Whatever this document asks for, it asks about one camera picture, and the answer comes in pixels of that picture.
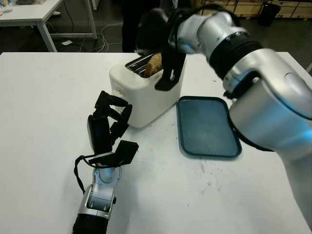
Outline wooden crates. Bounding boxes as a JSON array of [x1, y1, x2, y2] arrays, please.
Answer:
[[201, 0, 312, 19]]

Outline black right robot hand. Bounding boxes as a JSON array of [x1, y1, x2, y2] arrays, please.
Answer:
[[135, 8, 186, 59]]

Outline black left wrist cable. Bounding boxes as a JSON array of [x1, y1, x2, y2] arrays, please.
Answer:
[[74, 154, 98, 195]]

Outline dark teal plastic tray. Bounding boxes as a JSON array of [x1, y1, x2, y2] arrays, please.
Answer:
[[176, 96, 243, 159]]

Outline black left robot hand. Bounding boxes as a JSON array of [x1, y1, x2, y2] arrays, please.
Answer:
[[87, 90, 133, 156]]

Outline white background desk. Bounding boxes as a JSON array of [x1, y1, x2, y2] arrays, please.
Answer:
[[0, 0, 98, 53]]

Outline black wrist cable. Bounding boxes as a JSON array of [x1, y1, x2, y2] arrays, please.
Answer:
[[74, 154, 98, 195], [167, 2, 242, 51]]

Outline brown toast bread slice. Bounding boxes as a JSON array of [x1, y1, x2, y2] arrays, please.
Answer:
[[144, 52, 164, 78]]

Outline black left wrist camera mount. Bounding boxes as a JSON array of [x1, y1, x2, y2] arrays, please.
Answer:
[[88, 139, 140, 168]]

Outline white cable on floor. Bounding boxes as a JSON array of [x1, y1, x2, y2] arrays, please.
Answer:
[[79, 22, 124, 53]]

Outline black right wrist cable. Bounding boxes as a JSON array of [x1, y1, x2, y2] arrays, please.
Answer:
[[167, 2, 242, 51]]

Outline black trash bin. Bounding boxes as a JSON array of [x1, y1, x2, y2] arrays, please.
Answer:
[[257, 2, 282, 27]]

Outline white two-slot toaster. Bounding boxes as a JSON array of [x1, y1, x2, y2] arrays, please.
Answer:
[[109, 52, 187, 129]]

